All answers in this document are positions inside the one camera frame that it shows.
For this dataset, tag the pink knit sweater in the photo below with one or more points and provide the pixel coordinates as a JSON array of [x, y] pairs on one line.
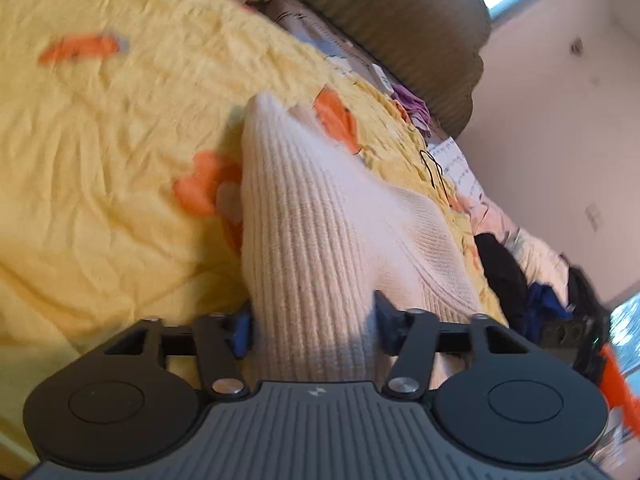
[[322, 234]]

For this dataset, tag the blue garment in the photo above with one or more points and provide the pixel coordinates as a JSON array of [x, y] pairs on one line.
[[542, 306]]

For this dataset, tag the black garment pile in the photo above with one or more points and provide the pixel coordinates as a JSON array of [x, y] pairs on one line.
[[505, 278]]

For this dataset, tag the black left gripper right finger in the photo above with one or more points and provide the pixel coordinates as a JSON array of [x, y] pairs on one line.
[[489, 391]]

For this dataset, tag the yellow carrot print bedsheet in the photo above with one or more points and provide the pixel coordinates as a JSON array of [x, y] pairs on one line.
[[122, 165]]

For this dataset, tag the purple cloth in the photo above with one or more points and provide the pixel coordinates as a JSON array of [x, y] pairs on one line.
[[414, 109]]

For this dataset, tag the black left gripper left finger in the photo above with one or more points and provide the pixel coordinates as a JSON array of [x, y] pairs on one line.
[[139, 395]]

